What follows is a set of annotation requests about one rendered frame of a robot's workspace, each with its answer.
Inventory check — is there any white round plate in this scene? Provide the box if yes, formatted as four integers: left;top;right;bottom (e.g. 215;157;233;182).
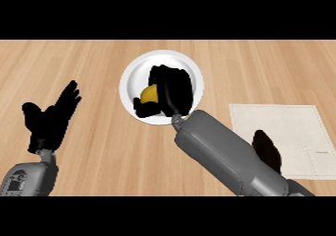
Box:
116;49;205;126

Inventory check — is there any beige placemat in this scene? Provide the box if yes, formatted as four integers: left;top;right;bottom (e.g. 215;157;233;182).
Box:
227;103;336;181

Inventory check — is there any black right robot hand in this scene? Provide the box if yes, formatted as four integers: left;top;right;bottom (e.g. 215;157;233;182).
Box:
133;64;194;120

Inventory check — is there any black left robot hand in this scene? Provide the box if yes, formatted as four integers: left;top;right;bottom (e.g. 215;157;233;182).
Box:
21;79;83;154

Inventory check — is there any dark brown oval object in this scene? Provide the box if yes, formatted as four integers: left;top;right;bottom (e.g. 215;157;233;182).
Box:
250;129;283;175

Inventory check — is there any yellow lemon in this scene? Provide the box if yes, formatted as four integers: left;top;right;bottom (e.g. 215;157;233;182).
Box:
137;84;161;105

